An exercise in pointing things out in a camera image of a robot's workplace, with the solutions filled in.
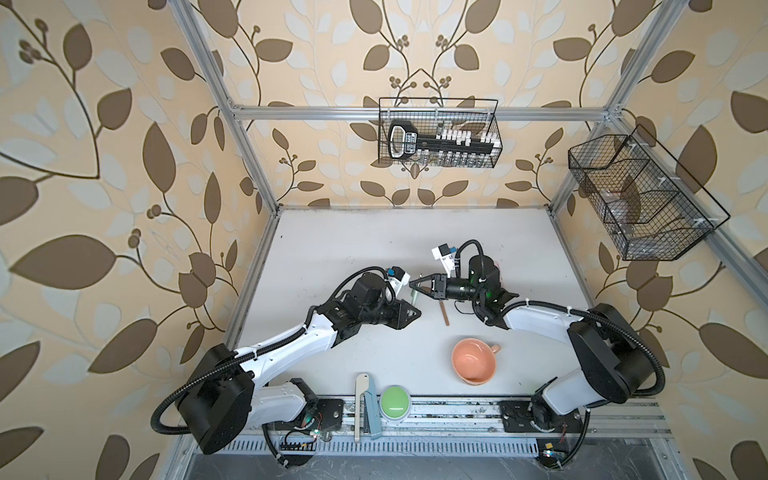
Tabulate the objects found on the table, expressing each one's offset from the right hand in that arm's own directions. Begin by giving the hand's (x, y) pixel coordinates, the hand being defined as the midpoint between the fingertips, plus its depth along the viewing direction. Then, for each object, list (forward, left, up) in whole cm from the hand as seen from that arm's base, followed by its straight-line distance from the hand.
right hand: (411, 288), depth 78 cm
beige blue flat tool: (-19, +13, -15) cm, 28 cm away
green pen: (-1, -1, -1) cm, 2 cm away
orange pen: (+3, -11, -18) cm, 21 cm away
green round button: (-24, +5, -16) cm, 29 cm away
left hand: (-5, -2, -3) cm, 7 cm away
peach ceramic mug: (-14, -17, -17) cm, 28 cm away
